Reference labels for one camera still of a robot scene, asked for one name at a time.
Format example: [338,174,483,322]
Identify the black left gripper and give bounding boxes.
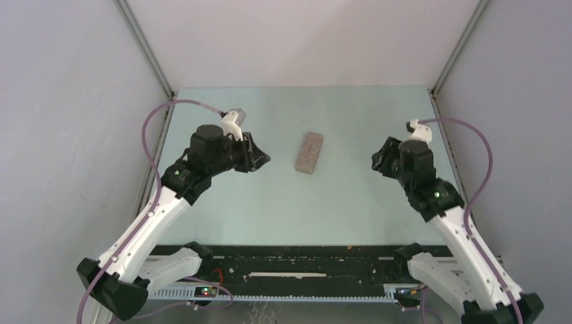
[208,132,270,176]

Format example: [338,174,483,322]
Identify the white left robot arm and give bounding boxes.
[76,124,271,321]

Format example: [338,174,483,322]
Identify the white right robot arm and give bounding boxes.
[372,137,544,323]

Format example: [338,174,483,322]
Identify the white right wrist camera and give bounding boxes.
[406,119,432,144]

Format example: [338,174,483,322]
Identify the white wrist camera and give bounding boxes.
[220,109,247,141]
[406,119,432,144]

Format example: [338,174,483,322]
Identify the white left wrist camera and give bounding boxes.
[220,109,247,141]

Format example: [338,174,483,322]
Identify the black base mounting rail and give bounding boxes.
[169,244,450,300]

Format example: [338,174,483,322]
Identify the right aluminium frame post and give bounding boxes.
[430,0,492,97]

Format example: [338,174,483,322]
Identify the aluminium frame post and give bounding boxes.
[113,0,175,99]
[430,0,492,97]

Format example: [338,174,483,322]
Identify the left aluminium frame post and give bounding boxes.
[113,0,175,99]

